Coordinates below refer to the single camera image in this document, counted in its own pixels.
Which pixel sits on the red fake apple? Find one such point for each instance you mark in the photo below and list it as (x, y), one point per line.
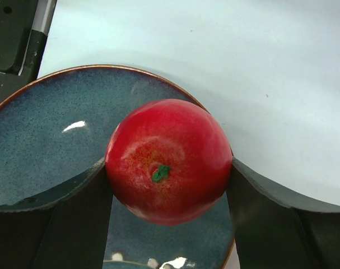
(168, 161)

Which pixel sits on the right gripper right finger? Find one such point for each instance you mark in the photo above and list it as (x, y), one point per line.
(276, 227)

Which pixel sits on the dark blue ceramic plate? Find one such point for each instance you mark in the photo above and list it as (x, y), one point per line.
(58, 127)

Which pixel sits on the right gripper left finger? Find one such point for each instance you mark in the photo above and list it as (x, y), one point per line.
(63, 227)

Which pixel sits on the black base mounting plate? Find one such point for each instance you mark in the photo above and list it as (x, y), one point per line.
(24, 28)

